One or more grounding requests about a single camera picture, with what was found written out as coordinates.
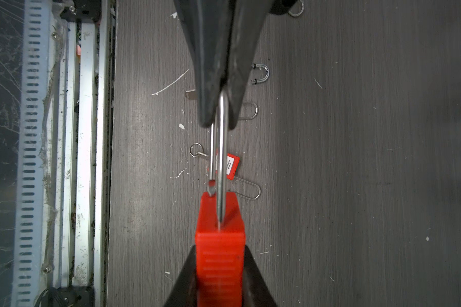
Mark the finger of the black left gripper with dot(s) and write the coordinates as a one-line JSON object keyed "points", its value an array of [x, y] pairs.
{"points": [[207, 28], [247, 20]]}

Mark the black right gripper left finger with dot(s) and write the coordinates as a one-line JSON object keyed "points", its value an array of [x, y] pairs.
{"points": [[184, 291]]}

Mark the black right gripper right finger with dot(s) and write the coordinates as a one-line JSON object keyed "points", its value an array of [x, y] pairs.
{"points": [[256, 292]]}

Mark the red padlock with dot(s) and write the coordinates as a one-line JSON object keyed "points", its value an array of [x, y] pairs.
{"points": [[220, 234], [232, 165], [248, 111]]}

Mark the small black padlock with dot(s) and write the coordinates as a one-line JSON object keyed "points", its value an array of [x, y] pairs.
{"points": [[293, 8]]}

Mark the silver key with ring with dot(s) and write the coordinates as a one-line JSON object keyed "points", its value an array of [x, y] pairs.
{"points": [[197, 150]]}

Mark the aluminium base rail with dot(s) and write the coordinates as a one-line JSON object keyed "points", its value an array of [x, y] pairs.
{"points": [[82, 154]]}

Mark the white slotted cable duct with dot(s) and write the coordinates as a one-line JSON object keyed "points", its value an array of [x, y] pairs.
{"points": [[30, 176]]}

